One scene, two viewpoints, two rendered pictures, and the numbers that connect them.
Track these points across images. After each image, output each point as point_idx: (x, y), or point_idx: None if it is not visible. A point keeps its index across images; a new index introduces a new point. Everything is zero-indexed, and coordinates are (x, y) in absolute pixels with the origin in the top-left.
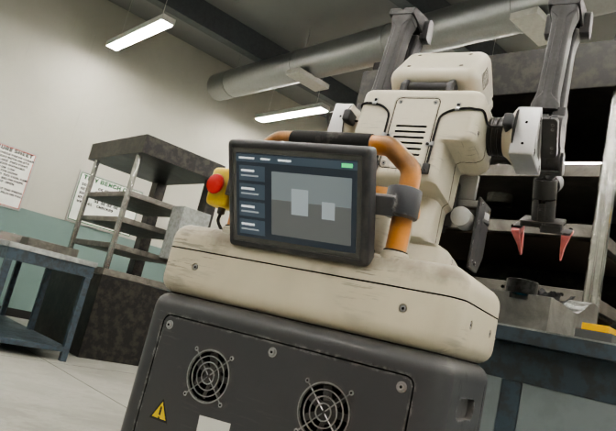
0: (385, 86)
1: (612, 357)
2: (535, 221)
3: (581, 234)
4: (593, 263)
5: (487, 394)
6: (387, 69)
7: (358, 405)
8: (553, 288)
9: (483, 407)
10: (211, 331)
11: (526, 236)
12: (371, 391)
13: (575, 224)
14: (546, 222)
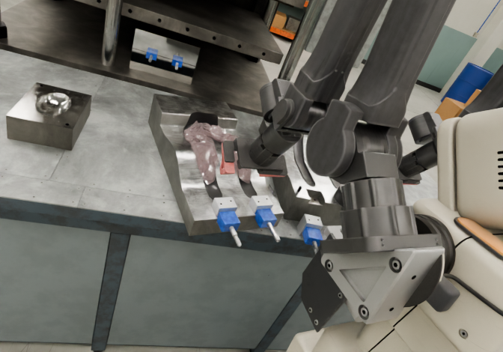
0: (415, 81)
1: None
2: (406, 177)
3: (293, 2)
4: (302, 42)
5: (304, 266)
6: (435, 31)
7: None
8: (258, 47)
9: (299, 272)
10: None
11: None
12: None
13: None
14: (412, 177)
